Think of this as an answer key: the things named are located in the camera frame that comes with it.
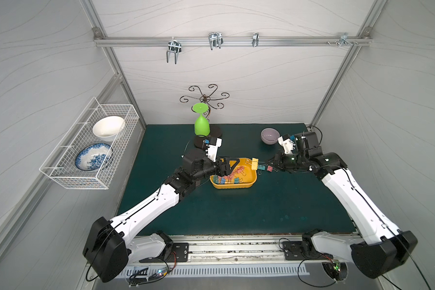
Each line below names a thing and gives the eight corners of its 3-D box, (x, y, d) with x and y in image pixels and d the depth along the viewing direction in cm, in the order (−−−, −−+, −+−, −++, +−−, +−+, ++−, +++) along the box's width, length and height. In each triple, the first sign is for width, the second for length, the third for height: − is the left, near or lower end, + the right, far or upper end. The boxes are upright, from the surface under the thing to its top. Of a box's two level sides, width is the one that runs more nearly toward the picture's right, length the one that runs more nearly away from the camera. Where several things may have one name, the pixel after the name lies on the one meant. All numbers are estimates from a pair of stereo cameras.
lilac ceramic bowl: (261, 144, 111) (262, 140, 108) (259, 131, 118) (260, 127, 115) (280, 144, 111) (282, 140, 108) (276, 131, 118) (278, 127, 115)
